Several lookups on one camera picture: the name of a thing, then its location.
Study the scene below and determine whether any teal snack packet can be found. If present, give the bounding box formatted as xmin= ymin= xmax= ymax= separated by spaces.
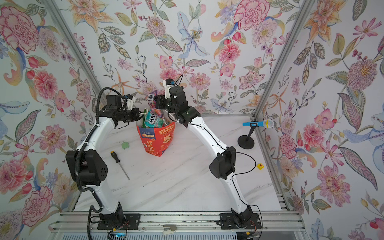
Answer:
xmin=146 ymin=109 xmax=165 ymax=129

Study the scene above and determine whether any red paper gift bag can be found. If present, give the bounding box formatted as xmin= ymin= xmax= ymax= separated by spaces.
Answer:
xmin=136 ymin=120 xmax=176 ymax=157

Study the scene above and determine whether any magenta striped snack packet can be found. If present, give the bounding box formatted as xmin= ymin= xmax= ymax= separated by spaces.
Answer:
xmin=147 ymin=90 xmax=165 ymax=110

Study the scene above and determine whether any green snack packet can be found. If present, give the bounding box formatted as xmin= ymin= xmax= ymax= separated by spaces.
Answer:
xmin=142 ymin=109 xmax=150 ymax=129

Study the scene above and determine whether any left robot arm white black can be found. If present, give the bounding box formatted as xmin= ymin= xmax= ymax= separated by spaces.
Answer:
xmin=66 ymin=92 xmax=142 ymax=222

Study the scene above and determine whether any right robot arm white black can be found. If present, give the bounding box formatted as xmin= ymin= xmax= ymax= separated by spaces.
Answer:
xmin=154 ymin=85 xmax=253 ymax=229

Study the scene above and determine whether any small green toy piece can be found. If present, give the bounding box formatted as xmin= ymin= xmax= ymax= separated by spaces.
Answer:
xmin=121 ymin=141 xmax=130 ymax=150

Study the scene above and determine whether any small yellow toy block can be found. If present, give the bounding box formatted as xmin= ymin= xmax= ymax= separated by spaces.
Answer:
xmin=257 ymin=163 xmax=264 ymax=170

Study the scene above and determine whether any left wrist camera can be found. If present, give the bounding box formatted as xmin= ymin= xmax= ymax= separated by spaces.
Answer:
xmin=124 ymin=94 xmax=136 ymax=111

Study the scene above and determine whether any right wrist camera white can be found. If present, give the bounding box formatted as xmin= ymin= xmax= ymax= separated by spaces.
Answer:
xmin=163 ymin=79 xmax=175 ymax=99

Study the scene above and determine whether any black handled screwdriver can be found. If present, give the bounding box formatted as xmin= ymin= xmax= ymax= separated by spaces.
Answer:
xmin=111 ymin=151 xmax=130 ymax=180

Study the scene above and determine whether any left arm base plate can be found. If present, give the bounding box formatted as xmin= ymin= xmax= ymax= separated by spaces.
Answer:
xmin=97 ymin=214 xmax=141 ymax=230

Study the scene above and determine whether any aluminium mounting rail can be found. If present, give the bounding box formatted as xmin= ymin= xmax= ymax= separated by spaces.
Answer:
xmin=49 ymin=211 xmax=305 ymax=233

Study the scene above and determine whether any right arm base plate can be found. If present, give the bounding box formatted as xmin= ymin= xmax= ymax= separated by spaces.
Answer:
xmin=219 ymin=213 xmax=262 ymax=230

